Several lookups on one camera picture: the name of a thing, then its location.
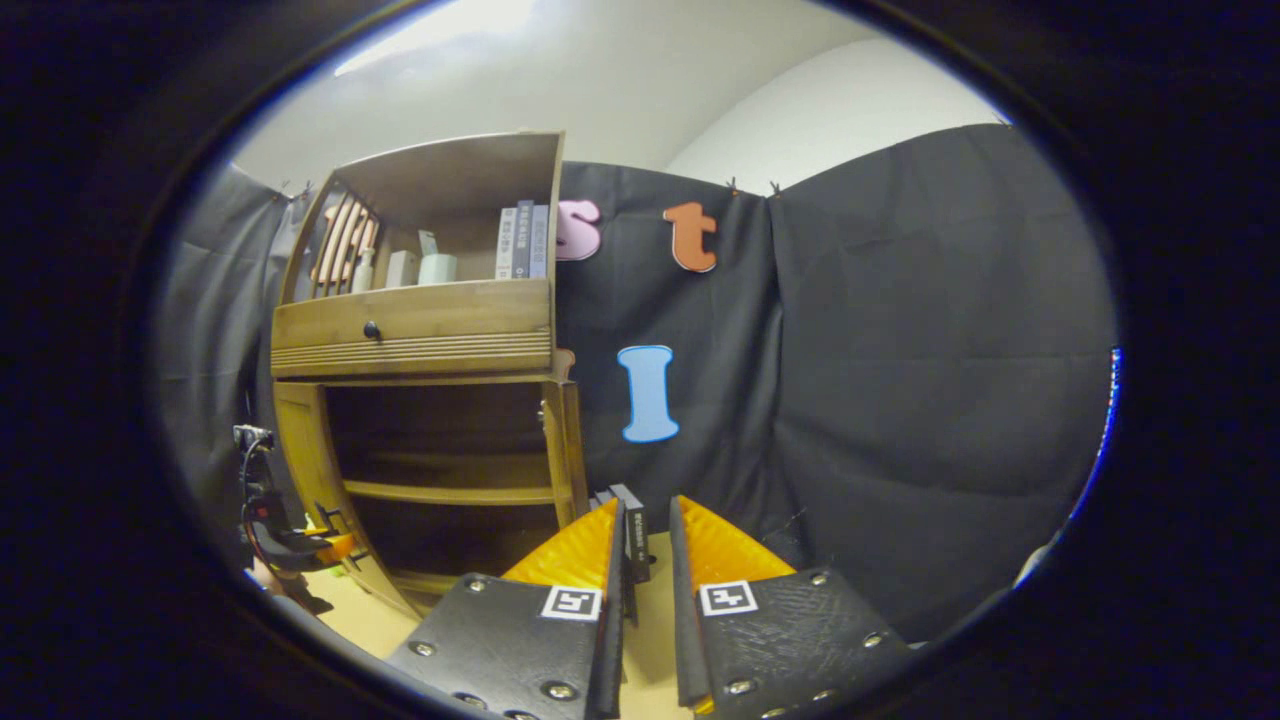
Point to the black book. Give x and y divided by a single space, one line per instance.
635 530

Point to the dark blue book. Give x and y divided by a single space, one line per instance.
523 240

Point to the pale grey box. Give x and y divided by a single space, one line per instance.
400 270

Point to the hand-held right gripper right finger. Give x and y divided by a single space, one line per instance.
685 640

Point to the white book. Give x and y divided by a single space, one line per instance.
506 245

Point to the wooden drawer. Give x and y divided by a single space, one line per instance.
450 320

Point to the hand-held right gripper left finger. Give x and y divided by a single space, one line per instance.
608 650

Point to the wooden double-door shoe cabinet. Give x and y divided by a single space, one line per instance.
450 170

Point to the white pump bottle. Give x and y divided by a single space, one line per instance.
363 273

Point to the black round drawer knob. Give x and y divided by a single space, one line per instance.
371 330

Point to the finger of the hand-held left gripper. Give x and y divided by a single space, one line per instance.
338 545

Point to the pale tube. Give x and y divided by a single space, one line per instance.
428 243

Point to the black backdrop cloth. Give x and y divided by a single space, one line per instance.
900 350

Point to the mint green cup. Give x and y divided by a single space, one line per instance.
438 270

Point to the wooden shoe cabinet door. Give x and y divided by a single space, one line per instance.
570 450
305 450

